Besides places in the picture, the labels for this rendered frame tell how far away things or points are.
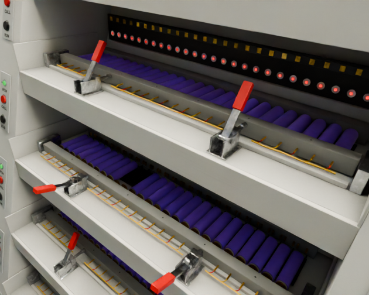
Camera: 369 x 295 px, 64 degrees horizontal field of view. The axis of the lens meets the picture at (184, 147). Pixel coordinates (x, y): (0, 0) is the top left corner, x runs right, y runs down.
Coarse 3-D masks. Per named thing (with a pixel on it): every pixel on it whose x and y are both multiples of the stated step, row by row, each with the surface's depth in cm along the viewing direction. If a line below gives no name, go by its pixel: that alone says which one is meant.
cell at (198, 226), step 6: (210, 210) 50; (216, 210) 50; (204, 216) 49; (210, 216) 49; (216, 216) 50; (198, 222) 48; (204, 222) 48; (210, 222) 48; (198, 228) 46; (204, 228) 47
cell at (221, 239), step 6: (234, 222) 48; (240, 222) 48; (228, 228) 47; (234, 228) 47; (222, 234) 46; (228, 234) 46; (234, 234) 47; (216, 240) 45; (222, 240) 45; (228, 240) 46; (222, 246) 44
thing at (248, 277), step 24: (48, 144) 64; (72, 168) 59; (120, 192) 52; (144, 216) 49; (168, 216) 48; (192, 240) 44; (216, 264) 42; (240, 264) 41; (240, 288) 39; (264, 288) 38
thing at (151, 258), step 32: (64, 128) 69; (32, 160) 63; (96, 192) 55; (96, 224) 49; (128, 224) 49; (128, 256) 46; (160, 256) 44; (320, 256) 46; (192, 288) 40; (224, 288) 40; (320, 288) 41
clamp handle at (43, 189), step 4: (72, 180) 53; (48, 184) 51; (52, 184) 51; (56, 184) 52; (60, 184) 52; (64, 184) 53; (68, 184) 53; (72, 184) 54; (36, 188) 48; (40, 188) 49; (44, 188) 49; (48, 188) 50; (52, 188) 50; (56, 188) 51; (36, 192) 48; (40, 192) 49; (44, 192) 49
